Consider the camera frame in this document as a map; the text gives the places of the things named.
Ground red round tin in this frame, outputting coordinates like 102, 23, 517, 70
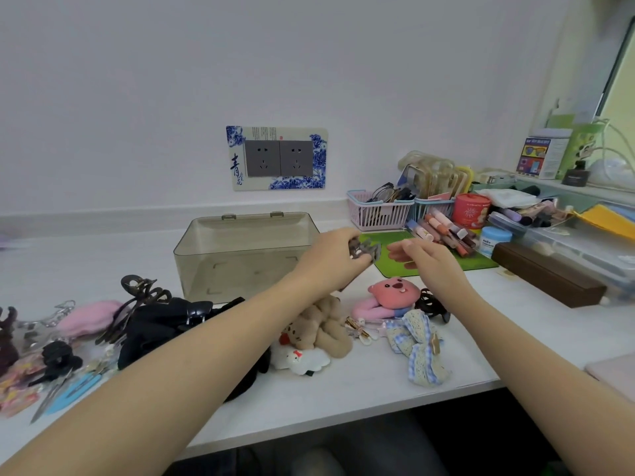
452, 193, 493, 230

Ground transparent grey storage box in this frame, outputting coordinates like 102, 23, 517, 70
173, 211, 322, 305

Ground clear plastic container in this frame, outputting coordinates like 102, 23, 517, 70
487, 210, 635, 298

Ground person's right forearm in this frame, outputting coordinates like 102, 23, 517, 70
439, 277, 635, 476

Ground pink plastic basket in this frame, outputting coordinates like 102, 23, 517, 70
346, 188, 415, 232

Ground person's left forearm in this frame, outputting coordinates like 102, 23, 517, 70
0, 267, 333, 476

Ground blue lace bow clip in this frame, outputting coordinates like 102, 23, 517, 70
384, 309, 452, 388

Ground pink beaver plush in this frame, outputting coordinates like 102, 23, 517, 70
350, 276, 422, 324

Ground blue floral socket frame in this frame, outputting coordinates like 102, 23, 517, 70
226, 125, 330, 192

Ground small white device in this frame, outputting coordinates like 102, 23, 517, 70
477, 168, 518, 186

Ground white charger cables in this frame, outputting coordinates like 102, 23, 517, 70
587, 117, 635, 190

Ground white fluffy plush clip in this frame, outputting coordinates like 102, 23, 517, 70
269, 340, 332, 378

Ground dark framed eyeglasses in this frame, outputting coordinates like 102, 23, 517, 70
368, 182, 417, 204

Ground beige bear plush clip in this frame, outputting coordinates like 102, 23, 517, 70
277, 294, 355, 361

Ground person's left hand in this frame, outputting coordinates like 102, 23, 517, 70
296, 227, 374, 297

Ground dark window frame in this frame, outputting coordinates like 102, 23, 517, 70
593, 14, 635, 124

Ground black fabric bow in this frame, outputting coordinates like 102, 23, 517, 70
116, 296, 273, 403

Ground white cloth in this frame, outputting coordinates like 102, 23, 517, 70
488, 186, 540, 210

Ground white box colourful print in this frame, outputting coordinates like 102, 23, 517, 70
515, 128, 572, 180

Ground white jar with blue lid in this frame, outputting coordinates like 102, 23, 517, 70
478, 226, 514, 259

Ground grey wall socket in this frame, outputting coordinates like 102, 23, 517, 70
244, 139, 281, 178
279, 139, 315, 177

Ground pile of cosmetics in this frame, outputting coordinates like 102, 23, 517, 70
495, 198, 572, 229

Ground brown wooden box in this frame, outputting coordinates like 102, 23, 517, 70
491, 241, 608, 309

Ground green desk mat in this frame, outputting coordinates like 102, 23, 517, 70
358, 229, 500, 279

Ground yellow folder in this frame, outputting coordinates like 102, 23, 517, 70
569, 202, 635, 242

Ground blue plastic basket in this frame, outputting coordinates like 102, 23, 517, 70
410, 195, 457, 225

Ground person's right hand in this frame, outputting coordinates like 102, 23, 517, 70
386, 236, 470, 306

